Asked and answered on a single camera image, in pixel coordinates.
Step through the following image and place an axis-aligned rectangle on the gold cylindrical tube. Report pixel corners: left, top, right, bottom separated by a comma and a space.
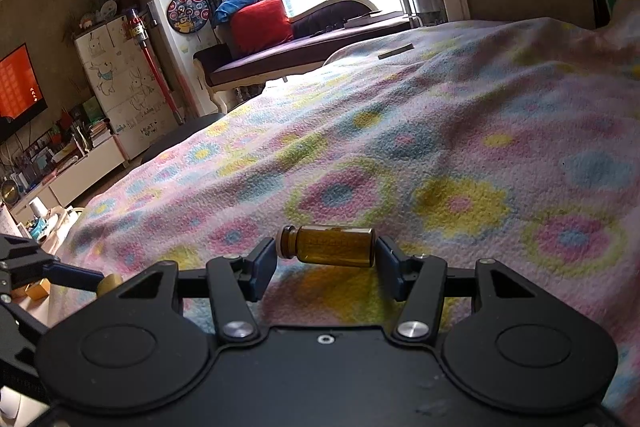
96, 273, 122, 298

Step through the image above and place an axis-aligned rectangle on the floral fleece blanket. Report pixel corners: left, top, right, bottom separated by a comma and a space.
58, 0, 639, 426

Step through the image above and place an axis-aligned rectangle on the dark flat remote on bed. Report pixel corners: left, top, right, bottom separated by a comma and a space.
378, 43, 414, 60

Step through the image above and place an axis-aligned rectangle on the blue cloth bundle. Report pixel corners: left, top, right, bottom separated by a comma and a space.
213, 0, 262, 26

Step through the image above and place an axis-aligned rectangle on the small gold box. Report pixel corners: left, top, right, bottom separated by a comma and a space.
25, 279, 51, 301

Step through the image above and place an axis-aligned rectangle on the purple chaise lounge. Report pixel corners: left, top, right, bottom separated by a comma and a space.
193, 0, 410, 113

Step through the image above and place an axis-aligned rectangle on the white low tv console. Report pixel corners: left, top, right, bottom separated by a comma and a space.
10, 136, 126, 223

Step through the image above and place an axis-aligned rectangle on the red cushion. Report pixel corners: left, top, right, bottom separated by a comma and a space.
230, 0, 294, 56

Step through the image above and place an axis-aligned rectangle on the white cabinet with drawings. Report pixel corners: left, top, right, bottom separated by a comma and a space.
75, 16, 177, 159

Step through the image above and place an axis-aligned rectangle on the amber glass vial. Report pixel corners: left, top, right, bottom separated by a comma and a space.
276, 225, 376, 268

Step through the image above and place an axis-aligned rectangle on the red stick vacuum cleaner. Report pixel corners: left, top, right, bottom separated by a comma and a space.
125, 8, 184, 126

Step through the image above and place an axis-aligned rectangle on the wall television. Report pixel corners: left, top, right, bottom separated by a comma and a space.
0, 43, 48, 142

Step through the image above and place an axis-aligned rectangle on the round colourful dartboard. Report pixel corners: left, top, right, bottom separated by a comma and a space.
166, 0, 210, 35

